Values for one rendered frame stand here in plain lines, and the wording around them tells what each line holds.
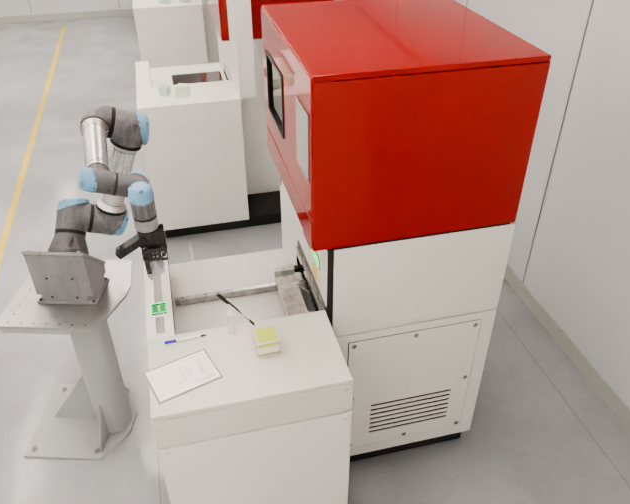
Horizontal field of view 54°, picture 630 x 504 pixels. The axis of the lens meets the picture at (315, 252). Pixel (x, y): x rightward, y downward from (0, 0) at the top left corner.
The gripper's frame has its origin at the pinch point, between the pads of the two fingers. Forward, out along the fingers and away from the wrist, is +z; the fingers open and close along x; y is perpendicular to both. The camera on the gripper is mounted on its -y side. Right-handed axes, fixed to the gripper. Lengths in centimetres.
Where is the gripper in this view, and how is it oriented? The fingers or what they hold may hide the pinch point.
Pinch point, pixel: (150, 277)
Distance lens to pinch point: 219.6
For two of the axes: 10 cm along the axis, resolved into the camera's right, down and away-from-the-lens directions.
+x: -2.4, -5.6, 7.9
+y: 9.7, -1.4, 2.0
